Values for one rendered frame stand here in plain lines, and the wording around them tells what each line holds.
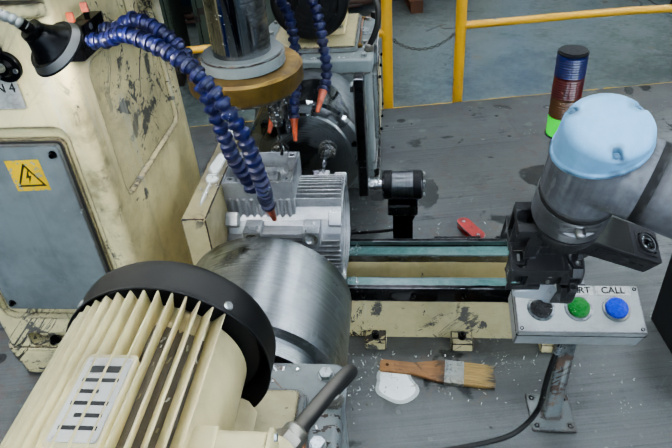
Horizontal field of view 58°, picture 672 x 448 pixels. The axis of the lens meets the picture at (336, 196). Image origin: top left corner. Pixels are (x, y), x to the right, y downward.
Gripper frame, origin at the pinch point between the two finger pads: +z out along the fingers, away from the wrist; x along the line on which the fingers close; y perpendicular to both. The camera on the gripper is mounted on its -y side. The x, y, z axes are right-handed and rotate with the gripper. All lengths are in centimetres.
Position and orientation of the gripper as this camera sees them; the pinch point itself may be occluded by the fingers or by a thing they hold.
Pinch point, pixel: (549, 291)
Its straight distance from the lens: 84.5
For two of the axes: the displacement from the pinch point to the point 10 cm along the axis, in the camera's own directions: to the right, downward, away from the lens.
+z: 1.0, 5.3, 8.4
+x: -0.5, 8.5, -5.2
